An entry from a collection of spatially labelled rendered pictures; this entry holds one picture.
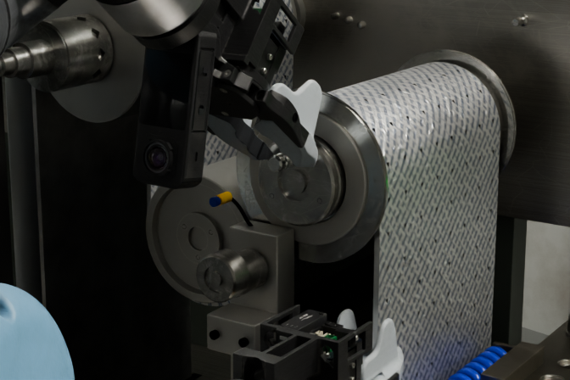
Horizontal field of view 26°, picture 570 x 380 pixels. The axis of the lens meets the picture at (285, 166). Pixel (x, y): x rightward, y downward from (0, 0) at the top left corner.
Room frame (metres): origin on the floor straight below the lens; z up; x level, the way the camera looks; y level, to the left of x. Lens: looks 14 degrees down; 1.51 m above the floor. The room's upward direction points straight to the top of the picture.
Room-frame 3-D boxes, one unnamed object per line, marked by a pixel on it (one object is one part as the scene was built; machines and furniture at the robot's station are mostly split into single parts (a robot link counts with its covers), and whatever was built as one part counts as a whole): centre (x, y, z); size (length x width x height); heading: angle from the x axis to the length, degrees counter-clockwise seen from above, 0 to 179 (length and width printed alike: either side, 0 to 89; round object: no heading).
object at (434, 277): (1.07, -0.14, 1.11); 0.23 x 0.01 x 0.18; 146
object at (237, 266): (0.95, 0.05, 1.18); 0.04 x 0.02 x 0.04; 56
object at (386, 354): (0.95, -0.08, 1.11); 0.09 x 0.03 x 0.06; 145
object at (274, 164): (0.96, 0.00, 1.27); 0.03 x 0.01 x 0.01; 146
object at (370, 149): (0.99, -0.02, 1.25); 0.15 x 0.01 x 0.15; 56
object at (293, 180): (0.98, -0.01, 1.25); 0.07 x 0.02 x 0.07; 56
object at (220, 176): (1.17, 0.01, 1.17); 0.26 x 0.12 x 0.12; 146
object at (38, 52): (1.07, 0.23, 1.33); 0.06 x 0.03 x 0.03; 146
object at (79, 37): (1.12, 0.20, 1.33); 0.06 x 0.06 x 0.06; 56
